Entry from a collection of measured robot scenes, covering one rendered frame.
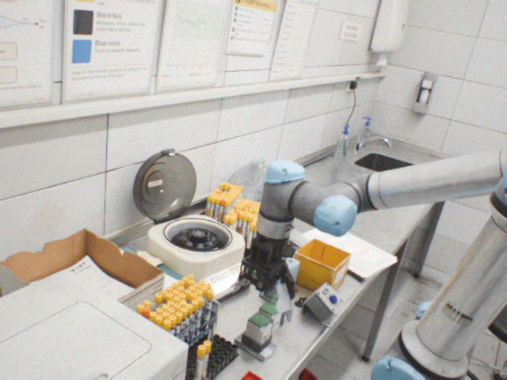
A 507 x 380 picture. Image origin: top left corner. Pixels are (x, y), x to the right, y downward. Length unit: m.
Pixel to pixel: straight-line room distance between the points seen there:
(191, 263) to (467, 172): 0.71
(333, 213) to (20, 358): 0.53
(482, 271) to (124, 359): 0.51
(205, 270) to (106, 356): 0.63
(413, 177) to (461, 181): 0.09
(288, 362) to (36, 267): 0.64
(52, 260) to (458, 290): 0.92
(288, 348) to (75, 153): 0.72
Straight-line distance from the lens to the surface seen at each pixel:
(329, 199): 0.85
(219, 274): 1.29
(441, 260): 3.54
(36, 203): 1.24
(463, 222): 3.41
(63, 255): 1.26
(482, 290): 0.75
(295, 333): 1.23
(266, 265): 0.96
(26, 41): 1.11
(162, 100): 1.38
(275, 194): 0.89
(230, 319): 1.23
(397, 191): 0.90
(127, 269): 1.20
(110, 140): 1.33
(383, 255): 1.69
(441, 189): 0.87
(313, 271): 1.37
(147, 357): 0.67
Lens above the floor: 1.63
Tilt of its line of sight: 22 degrees down
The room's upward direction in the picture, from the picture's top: 9 degrees clockwise
